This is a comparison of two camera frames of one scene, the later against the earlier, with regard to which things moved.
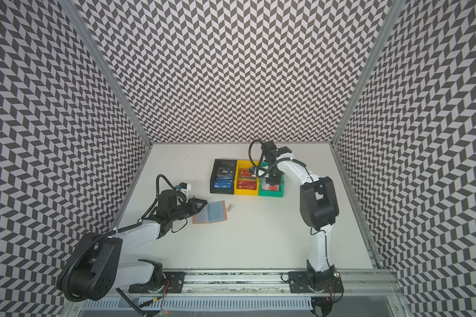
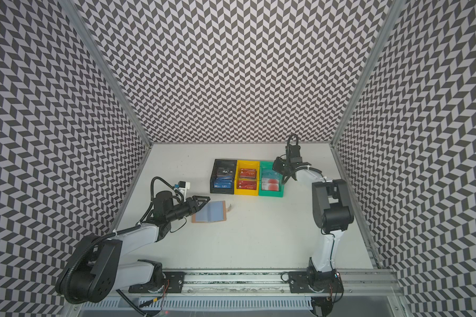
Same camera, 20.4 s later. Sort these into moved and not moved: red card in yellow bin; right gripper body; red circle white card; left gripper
Moved: right gripper body
Not moved: left gripper; red card in yellow bin; red circle white card
